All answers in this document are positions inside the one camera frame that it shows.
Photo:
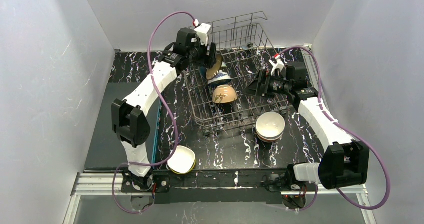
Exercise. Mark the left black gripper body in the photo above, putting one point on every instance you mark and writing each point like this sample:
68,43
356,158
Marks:
211,52

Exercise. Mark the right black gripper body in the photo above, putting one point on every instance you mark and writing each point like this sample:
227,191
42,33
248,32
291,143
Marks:
260,85

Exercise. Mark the tan interior dark bowl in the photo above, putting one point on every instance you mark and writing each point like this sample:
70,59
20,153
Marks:
210,73

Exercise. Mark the blue floral bowl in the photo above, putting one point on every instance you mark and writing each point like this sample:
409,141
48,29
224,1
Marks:
222,78

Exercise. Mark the cream white round bowl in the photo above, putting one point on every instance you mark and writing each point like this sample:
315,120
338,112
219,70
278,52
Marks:
224,94

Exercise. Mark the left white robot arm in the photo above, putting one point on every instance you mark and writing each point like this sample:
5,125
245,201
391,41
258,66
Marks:
129,115

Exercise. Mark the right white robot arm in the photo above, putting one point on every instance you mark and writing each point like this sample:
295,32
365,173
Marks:
345,161

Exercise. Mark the orange striped bowl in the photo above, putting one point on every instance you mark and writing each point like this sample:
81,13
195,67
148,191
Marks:
270,126

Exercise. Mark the white square bowl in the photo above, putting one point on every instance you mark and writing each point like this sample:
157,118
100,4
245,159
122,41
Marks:
182,160

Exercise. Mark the yellow rimmed bowl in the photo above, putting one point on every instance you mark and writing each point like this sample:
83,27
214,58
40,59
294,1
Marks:
182,173

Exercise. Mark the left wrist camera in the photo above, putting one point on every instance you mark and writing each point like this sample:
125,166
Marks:
203,31

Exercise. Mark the grey wire dish rack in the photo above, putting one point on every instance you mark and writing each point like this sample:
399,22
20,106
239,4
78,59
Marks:
245,49

